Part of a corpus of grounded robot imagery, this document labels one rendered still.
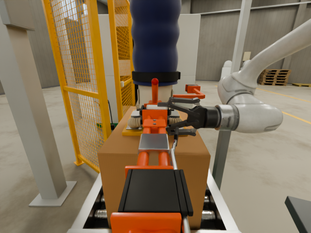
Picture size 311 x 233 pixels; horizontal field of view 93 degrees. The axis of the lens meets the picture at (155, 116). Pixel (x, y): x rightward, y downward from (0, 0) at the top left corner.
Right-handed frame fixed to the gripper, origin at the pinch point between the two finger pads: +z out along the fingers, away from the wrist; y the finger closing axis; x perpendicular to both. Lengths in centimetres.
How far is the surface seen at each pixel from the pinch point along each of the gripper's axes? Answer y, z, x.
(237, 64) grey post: -17, -163, 272
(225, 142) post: 36, -50, 46
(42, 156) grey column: 59, 95, 58
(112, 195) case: 32.8, 16.6, -3.3
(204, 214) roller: 52, -25, 4
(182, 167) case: 17.6, -10.0, -4.1
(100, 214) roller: 53, 26, 4
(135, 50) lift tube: -22.1, 9.2, 22.3
